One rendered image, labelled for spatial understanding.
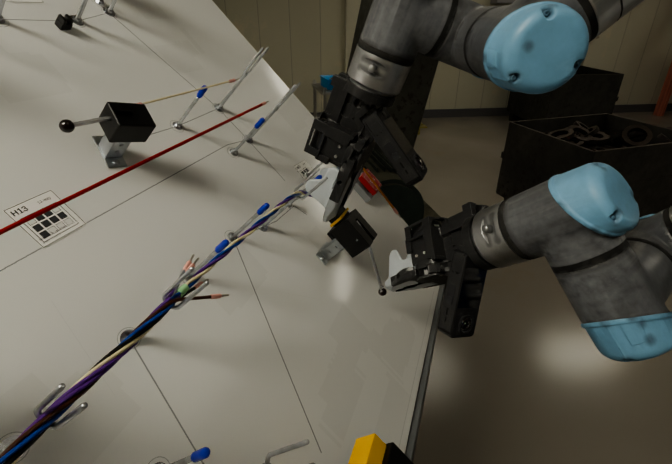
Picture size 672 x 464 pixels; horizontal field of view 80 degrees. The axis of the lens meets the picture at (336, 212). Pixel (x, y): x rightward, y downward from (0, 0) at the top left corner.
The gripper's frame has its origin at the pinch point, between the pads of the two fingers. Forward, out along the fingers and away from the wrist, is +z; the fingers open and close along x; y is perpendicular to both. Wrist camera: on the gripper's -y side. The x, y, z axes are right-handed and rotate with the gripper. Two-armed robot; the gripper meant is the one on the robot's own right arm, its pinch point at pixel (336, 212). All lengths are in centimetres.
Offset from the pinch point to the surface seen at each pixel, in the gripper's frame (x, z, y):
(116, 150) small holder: 19.6, -5.2, 24.0
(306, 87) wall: -475, 132, 191
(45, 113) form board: 22.2, -6.9, 31.7
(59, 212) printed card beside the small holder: 29.1, -2.1, 21.4
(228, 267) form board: 17.5, 4.5, 7.2
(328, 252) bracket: 0.9, 7.0, -1.6
